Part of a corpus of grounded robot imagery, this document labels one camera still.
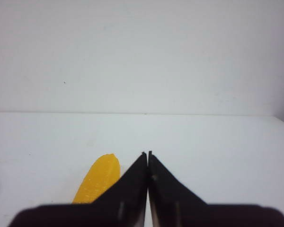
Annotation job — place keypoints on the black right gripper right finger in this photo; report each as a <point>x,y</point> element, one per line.
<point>174,205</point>

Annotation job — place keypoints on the yellow corn cob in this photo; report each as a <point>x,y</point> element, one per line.
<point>104,172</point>

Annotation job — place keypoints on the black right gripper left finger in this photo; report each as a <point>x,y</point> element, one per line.
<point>122,205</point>

